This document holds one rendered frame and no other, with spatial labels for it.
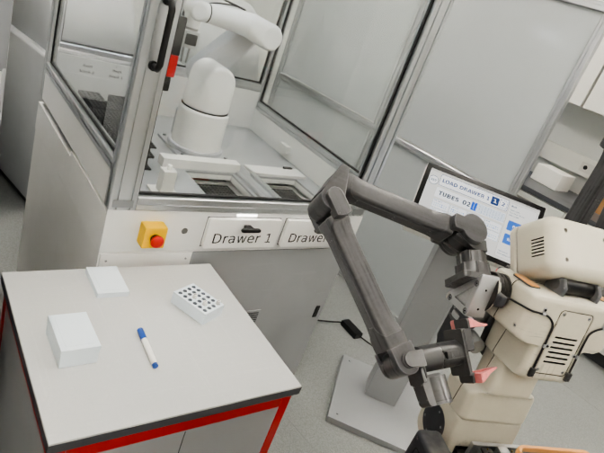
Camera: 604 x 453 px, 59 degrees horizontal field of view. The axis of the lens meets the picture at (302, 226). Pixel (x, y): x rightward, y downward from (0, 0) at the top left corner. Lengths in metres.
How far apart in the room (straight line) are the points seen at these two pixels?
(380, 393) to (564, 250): 1.55
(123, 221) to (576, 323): 1.23
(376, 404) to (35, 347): 1.76
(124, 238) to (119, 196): 0.15
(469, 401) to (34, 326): 1.11
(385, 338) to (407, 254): 2.27
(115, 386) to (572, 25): 2.58
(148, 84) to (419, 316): 1.58
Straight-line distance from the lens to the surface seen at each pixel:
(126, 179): 1.57
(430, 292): 2.43
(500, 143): 3.08
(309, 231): 1.98
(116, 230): 1.64
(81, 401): 1.27
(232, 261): 1.89
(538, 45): 3.08
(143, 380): 1.33
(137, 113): 1.49
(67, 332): 1.35
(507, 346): 1.47
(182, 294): 1.56
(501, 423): 1.65
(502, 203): 2.35
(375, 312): 1.15
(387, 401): 2.75
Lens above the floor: 1.67
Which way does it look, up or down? 23 degrees down
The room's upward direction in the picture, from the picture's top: 21 degrees clockwise
